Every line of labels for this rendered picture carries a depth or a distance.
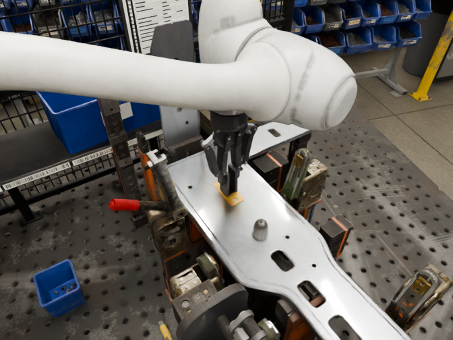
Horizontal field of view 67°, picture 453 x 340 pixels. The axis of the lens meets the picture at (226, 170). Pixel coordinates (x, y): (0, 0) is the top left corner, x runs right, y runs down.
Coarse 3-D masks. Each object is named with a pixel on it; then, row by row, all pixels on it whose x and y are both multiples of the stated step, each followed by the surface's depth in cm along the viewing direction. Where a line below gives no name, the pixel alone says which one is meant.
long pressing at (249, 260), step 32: (192, 160) 95; (192, 192) 86; (256, 192) 86; (224, 224) 79; (288, 224) 79; (224, 256) 72; (256, 256) 72; (288, 256) 72; (320, 256) 72; (256, 288) 67; (288, 288) 67; (320, 288) 67; (352, 288) 67; (320, 320) 63; (352, 320) 63; (384, 320) 63
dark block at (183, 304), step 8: (208, 280) 56; (192, 288) 55; (200, 288) 54; (208, 288) 54; (184, 296) 53; (192, 296) 53; (200, 296) 53; (208, 296) 54; (176, 304) 53; (184, 304) 53; (192, 304) 53; (176, 312) 53; (184, 312) 52
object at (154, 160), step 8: (152, 152) 64; (168, 152) 65; (176, 152) 64; (152, 160) 63; (160, 160) 62; (176, 160) 65; (144, 168) 63; (152, 168) 64; (160, 168) 63; (160, 176) 64; (168, 176) 66; (160, 184) 68; (168, 184) 67; (168, 192) 68; (176, 192) 70; (168, 200) 71; (176, 200) 71; (176, 208) 72
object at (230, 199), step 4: (216, 184) 84; (216, 188) 83; (232, 188) 82; (220, 192) 82; (232, 192) 82; (236, 192) 82; (224, 196) 81; (228, 196) 81; (232, 196) 81; (236, 196) 81; (240, 196) 81; (228, 200) 80; (232, 200) 80; (240, 200) 80; (232, 204) 80
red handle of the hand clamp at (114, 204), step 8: (112, 200) 65; (120, 200) 65; (128, 200) 66; (136, 200) 67; (112, 208) 64; (120, 208) 65; (128, 208) 66; (136, 208) 67; (144, 208) 69; (152, 208) 70; (160, 208) 71; (168, 208) 73
